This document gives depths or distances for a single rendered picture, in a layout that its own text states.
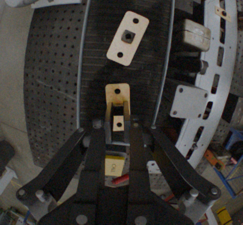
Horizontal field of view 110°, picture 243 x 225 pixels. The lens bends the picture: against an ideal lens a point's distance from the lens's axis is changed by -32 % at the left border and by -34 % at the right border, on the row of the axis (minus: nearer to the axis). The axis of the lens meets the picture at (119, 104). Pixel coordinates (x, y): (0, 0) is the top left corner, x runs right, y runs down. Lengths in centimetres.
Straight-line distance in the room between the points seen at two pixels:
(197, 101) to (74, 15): 69
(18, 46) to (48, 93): 125
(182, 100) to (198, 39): 16
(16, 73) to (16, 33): 56
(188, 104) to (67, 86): 62
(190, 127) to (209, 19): 39
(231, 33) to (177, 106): 39
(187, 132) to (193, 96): 22
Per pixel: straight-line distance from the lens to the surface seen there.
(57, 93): 77
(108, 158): 28
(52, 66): 76
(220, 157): 64
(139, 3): 22
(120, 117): 22
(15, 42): 200
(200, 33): 35
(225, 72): 52
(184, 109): 31
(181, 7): 32
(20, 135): 242
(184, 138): 51
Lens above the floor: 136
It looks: 70 degrees down
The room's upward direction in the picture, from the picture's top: 179 degrees counter-clockwise
